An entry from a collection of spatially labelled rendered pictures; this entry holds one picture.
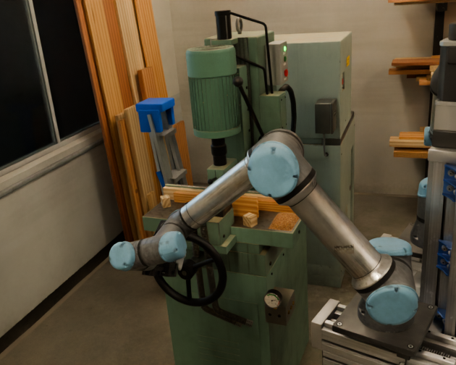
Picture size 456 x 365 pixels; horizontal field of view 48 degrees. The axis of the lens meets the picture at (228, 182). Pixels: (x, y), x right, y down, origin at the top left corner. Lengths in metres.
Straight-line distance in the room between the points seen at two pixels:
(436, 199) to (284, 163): 0.55
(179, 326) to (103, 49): 1.82
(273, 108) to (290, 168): 0.90
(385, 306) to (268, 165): 0.43
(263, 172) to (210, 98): 0.71
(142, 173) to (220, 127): 1.60
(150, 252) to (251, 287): 0.68
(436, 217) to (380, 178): 2.83
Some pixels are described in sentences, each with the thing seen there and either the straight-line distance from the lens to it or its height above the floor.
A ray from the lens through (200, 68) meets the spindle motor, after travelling 1.79.
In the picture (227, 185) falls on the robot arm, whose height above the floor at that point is 1.22.
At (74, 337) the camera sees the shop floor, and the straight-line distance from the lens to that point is 3.01.
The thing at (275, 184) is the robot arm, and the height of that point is 1.29.
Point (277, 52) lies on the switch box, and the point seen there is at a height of 1.45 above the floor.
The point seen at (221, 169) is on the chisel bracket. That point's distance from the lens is 1.90.
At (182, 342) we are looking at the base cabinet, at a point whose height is 0.33.
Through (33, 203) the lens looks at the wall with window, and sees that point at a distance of 3.04.
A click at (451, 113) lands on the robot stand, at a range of 1.48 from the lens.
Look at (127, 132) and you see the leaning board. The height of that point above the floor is 0.89.
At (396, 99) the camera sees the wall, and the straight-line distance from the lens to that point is 4.17.
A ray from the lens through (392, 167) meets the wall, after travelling 4.32.
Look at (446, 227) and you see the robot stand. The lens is 1.56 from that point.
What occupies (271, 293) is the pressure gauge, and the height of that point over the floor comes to 0.69.
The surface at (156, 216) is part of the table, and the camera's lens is 1.99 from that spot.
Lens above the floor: 1.70
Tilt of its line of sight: 21 degrees down
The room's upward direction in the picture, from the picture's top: 5 degrees counter-clockwise
